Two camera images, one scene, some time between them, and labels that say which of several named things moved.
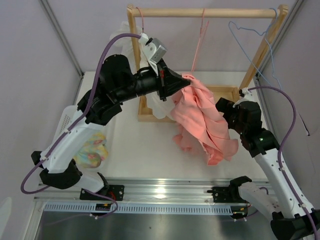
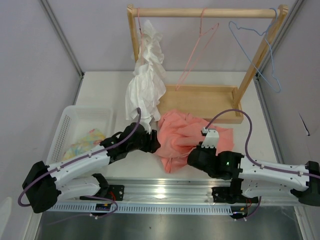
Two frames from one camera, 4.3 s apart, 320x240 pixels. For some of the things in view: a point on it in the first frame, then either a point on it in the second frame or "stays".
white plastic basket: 88,145 stays
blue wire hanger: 268,44 stays
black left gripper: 168,81 to 152,144
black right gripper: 226,106 to 199,147
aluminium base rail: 138,196 stays
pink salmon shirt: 201,123 to 180,133
